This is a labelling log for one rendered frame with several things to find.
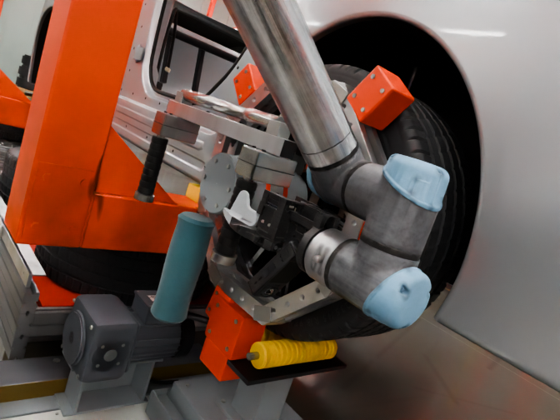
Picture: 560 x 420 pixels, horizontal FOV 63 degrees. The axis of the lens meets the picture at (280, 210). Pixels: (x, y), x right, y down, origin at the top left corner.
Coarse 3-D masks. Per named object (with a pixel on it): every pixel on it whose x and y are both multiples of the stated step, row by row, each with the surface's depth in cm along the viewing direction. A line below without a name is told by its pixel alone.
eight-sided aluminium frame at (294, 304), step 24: (264, 96) 109; (240, 120) 115; (216, 144) 121; (240, 144) 122; (360, 144) 86; (216, 216) 125; (216, 240) 118; (216, 264) 115; (240, 288) 106; (312, 288) 90; (264, 312) 99; (288, 312) 94
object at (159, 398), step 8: (152, 392) 133; (160, 392) 135; (168, 392) 136; (152, 400) 132; (160, 400) 130; (168, 400) 134; (152, 408) 131; (160, 408) 129; (168, 408) 131; (176, 408) 132; (152, 416) 131; (160, 416) 128; (168, 416) 125; (176, 416) 129; (184, 416) 129
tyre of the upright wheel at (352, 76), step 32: (256, 128) 123; (384, 128) 93; (416, 128) 90; (448, 128) 105; (448, 160) 95; (448, 192) 93; (448, 224) 93; (448, 256) 96; (320, 320) 98; (352, 320) 93
